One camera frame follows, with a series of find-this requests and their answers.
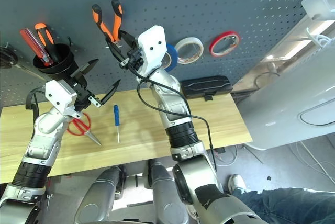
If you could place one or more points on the white appliance housing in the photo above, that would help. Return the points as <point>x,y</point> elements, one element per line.
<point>288,90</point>

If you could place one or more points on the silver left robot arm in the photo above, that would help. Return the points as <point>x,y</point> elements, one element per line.
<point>47,124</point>

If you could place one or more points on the silver left robot thigh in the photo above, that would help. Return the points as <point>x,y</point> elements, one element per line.
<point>99,195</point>

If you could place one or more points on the translucent white plastic bin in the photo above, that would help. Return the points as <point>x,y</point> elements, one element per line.
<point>319,1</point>

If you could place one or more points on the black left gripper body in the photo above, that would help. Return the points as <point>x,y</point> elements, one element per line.
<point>82,95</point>

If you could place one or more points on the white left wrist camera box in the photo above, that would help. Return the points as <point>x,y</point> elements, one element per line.
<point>58,94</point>

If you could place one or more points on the silver robot thigh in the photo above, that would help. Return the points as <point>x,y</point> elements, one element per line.
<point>167,195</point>
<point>99,195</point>

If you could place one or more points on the black plastic tool case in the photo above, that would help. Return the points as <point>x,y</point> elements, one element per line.
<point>204,85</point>

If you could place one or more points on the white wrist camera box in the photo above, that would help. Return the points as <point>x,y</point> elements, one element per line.
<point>58,94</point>
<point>153,43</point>

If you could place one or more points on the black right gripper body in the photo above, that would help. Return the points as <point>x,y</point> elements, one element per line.
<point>134,60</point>

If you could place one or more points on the orange black needle-nose pliers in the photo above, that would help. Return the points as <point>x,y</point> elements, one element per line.
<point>100,21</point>

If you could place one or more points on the black plastic cup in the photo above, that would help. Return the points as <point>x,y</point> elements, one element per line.
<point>60,59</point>

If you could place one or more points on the blue tape roll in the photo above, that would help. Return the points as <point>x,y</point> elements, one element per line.
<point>172,56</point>

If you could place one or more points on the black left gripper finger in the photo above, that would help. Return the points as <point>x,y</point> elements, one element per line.
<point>108,93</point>
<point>83,71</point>

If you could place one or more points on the blue jeans leg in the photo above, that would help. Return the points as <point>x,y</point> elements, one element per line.
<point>288,203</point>

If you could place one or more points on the grey perforated pegboard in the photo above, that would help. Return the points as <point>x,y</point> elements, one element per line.
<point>196,4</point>

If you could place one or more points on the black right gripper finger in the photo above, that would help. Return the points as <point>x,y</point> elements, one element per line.
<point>115,54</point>
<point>130,40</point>

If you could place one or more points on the silver right robot thigh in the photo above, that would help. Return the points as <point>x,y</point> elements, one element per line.
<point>167,195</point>

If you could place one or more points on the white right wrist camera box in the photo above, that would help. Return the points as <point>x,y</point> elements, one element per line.
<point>153,43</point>

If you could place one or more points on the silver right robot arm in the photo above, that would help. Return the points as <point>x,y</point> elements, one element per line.
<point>172,98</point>

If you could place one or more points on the white tape roll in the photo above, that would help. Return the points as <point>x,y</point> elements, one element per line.
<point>188,40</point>

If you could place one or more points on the white grey sneaker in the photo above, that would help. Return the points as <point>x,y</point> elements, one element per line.
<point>236,183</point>

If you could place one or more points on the red tape roll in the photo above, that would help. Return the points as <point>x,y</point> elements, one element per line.
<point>222,35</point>

